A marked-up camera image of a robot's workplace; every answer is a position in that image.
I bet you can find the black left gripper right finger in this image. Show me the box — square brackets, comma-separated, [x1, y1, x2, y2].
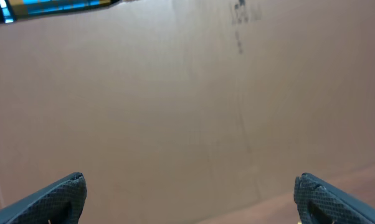
[293, 173, 375, 224]

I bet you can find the blue yellow background object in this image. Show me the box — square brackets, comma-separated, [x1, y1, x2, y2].
[0, 0, 123, 24]

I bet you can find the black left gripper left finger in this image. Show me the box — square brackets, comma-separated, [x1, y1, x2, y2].
[0, 172, 87, 224]

